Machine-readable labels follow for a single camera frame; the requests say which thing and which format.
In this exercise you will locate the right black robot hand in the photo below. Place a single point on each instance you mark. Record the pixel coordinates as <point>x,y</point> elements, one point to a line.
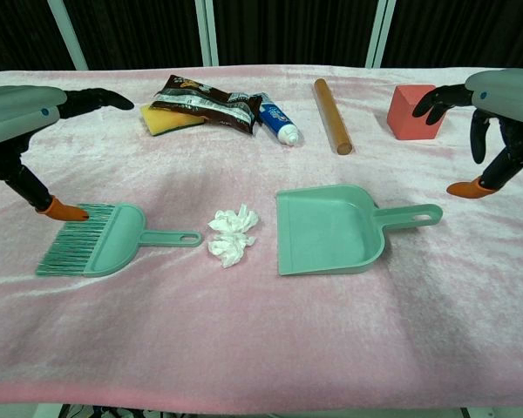
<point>514,93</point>

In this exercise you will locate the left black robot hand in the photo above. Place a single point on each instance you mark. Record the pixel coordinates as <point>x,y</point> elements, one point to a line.
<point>13,111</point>

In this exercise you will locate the green hand brush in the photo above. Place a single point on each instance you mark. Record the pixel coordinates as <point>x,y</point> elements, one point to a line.
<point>117,244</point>

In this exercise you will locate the green plastic dustpan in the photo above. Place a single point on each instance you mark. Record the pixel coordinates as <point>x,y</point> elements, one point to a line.
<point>327,231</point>

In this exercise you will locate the white paper ball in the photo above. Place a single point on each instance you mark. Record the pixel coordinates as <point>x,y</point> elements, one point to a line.
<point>228,248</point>
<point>233,220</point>

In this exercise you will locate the red foam cube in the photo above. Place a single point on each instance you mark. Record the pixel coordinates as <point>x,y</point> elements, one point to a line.
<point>407,115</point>

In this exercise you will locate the yellow green sponge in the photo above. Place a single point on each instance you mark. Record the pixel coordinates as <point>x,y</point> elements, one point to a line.
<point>165,119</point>

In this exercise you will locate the wooden rolling pin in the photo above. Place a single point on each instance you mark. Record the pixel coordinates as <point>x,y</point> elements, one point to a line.
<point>331,115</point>

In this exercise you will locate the brown snack wrapper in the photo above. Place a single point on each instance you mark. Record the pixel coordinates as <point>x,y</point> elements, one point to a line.
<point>205,102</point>

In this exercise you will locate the blue white toothpaste tube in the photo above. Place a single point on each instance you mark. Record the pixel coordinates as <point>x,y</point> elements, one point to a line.
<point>276,119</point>

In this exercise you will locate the pink velvet tablecloth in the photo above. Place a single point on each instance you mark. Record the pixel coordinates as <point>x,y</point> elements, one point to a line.
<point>261,331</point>

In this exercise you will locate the white metal frame post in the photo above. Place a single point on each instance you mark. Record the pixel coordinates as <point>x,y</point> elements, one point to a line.
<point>207,30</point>
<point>380,30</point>
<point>69,35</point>

